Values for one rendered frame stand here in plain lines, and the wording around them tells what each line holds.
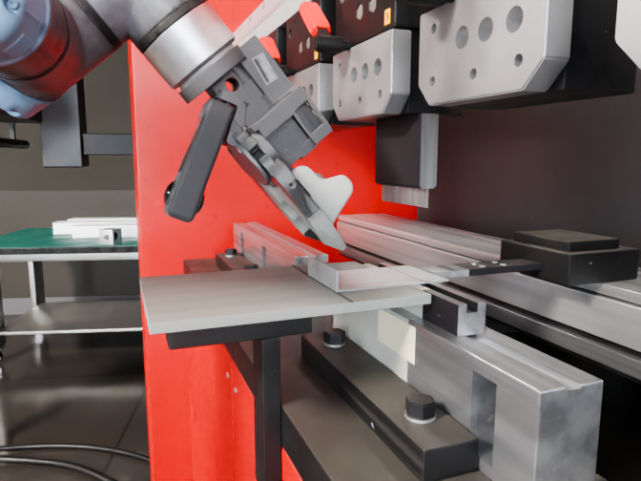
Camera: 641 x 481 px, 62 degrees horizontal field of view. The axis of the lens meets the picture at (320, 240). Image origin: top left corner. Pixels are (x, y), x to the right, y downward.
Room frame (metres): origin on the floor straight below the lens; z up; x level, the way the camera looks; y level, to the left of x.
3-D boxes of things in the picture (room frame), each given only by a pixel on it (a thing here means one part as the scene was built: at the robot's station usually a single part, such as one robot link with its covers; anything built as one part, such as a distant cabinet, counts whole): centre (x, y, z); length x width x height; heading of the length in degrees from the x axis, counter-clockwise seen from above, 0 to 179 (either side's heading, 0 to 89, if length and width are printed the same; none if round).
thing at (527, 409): (0.54, -0.11, 0.92); 0.39 x 0.06 x 0.10; 21
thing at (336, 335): (0.63, -0.02, 0.91); 0.03 x 0.03 x 0.02
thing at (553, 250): (0.64, -0.24, 1.01); 0.26 x 0.12 x 0.05; 111
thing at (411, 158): (0.60, -0.09, 1.13); 0.10 x 0.02 x 0.10; 21
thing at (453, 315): (0.57, -0.10, 0.98); 0.20 x 0.03 x 0.03; 21
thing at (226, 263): (1.14, 0.17, 0.89); 0.30 x 0.05 x 0.03; 21
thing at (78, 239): (3.22, 0.85, 0.39); 2.15 x 0.83 x 0.78; 96
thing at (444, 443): (0.54, -0.05, 0.89); 0.30 x 0.05 x 0.03; 21
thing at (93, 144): (1.71, 0.62, 1.17); 0.40 x 0.24 x 0.07; 21
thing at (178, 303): (0.54, 0.05, 1.00); 0.26 x 0.18 x 0.01; 111
